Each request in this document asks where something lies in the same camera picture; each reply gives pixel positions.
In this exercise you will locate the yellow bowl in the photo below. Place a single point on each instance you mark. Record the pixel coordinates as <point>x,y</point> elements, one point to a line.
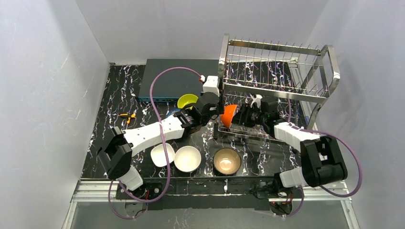
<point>186,99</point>

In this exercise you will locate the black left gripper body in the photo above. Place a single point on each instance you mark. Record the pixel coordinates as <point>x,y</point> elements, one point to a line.
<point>214,107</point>

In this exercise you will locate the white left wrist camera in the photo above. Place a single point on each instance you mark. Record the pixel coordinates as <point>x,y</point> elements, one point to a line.
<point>211,85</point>

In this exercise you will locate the white round bowl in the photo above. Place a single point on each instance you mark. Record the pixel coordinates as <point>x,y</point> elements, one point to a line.
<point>187,159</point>

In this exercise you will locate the dark teal network switch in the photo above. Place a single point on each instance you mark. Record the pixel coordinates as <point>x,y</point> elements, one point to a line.
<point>175,83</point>

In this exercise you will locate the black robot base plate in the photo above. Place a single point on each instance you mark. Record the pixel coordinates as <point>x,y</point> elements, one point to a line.
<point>254,192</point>

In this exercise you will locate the orange white bowl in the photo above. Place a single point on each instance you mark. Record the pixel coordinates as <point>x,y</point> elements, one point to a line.
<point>227,116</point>

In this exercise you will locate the white square bowl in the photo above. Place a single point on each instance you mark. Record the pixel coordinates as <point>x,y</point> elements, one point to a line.
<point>158,155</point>

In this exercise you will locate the orange black small tool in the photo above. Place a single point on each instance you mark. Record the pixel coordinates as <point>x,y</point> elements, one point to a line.
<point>127,116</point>

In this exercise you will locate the blue white patterned bowl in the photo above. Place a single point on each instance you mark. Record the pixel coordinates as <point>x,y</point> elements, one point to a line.
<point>172,112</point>

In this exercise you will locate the stainless steel dish rack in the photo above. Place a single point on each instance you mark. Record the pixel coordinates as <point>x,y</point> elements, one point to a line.
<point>299,78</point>

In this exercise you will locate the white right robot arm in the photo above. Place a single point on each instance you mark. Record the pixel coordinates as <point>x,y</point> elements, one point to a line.
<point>321,159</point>

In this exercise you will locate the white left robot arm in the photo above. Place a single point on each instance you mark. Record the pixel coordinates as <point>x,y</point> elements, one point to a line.
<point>117,151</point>

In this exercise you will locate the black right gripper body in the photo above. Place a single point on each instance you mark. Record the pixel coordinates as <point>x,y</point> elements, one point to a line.
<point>239,116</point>

